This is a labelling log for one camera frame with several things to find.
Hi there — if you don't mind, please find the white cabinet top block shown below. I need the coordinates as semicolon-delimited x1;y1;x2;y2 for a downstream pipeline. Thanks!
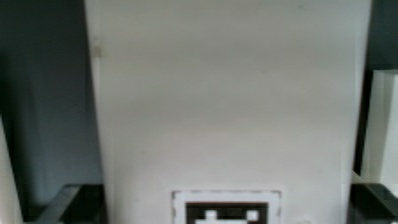
85;0;371;224

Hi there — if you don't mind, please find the white obstacle fence frame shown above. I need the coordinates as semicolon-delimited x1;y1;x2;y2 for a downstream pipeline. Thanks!
362;70;398;194

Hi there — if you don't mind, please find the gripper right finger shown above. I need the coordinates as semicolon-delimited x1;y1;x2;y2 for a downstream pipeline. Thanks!
346;183;398;224

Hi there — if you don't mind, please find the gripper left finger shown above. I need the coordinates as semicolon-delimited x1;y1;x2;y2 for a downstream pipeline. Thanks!
33;184;106;224

